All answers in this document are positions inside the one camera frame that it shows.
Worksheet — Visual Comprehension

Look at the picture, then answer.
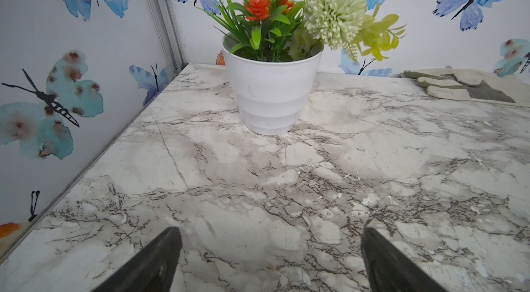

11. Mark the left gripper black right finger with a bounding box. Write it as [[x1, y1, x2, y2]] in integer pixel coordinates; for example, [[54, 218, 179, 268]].
[[361, 227, 447, 292]]

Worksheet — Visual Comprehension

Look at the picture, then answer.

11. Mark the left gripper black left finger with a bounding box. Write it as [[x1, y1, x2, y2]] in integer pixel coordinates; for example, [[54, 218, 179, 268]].
[[93, 227, 182, 292]]

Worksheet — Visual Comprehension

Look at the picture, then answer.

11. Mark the potted flower plant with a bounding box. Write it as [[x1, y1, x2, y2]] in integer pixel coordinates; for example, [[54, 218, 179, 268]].
[[213, 0, 405, 136]]

